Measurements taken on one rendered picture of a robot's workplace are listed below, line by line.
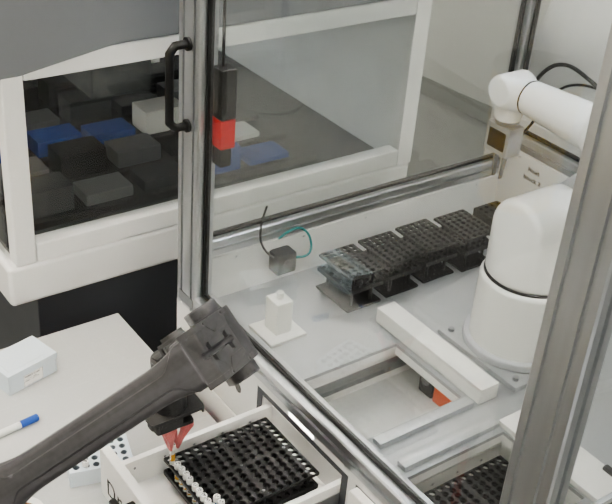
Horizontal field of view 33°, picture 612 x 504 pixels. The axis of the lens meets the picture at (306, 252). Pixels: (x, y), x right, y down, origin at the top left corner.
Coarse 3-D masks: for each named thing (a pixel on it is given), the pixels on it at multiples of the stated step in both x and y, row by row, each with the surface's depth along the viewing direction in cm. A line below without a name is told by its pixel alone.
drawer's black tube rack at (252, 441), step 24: (264, 432) 194; (192, 456) 187; (216, 456) 186; (240, 456) 191; (264, 456) 187; (288, 456) 188; (216, 480) 181; (240, 480) 182; (264, 480) 183; (288, 480) 183; (312, 480) 187
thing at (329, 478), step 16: (240, 416) 197; (256, 416) 199; (272, 416) 202; (208, 432) 193; (224, 432) 196; (240, 432) 199; (288, 432) 198; (160, 448) 188; (176, 448) 190; (304, 448) 194; (128, 464) 184; (144, 464) 187; (160, 464) 189; (304, 464) 195; (320, 464) 191; (144, 480) 189; (160, 480) 189; (320, 480) 192; (336, 480) 184; (160, 496) 186; (176, 496) 186; (304, 496) 180; (320, 496) 182; (336, 496) 184
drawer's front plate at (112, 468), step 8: (104, 448) 182; (104, 456) 181; (112, 456) 180; (104, 464) 182; (112, 464) 179; (120, 464) 179; (104, 472) 184; (112, 472) 180; (120, 472) 177; (128, 472) 177; (104, 480) 185; (112, 480) 181; (120, 480) 177; (128, 480) 176; (104, 488) 186; (120, 488) 179; (128, 488) 175; (136, 488) 174; (112, 496) 183; (120, 496) 180; (128, 496) 176; (136, 496) 173; (144, 496) 173
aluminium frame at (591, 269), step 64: (192, 0) 183; (192, 64) 189; (192, 128) 195; (192, 192) 203; (576, 192) 120; (192, 256) 209; (576, 256) 123; (576, 320) 125; (576, 384) 128; (512, 448) 142; (576, 448) 135
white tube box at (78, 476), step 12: (108, 444) 202; (120, 444) 202; (96, 456) 199; (120, 456) 199; (132, 456) 199; (72, 468) 195; (84, 468) 196; (96, 468) 196; (72, 480) 195; (84, 480) 196; (96, 480) 197
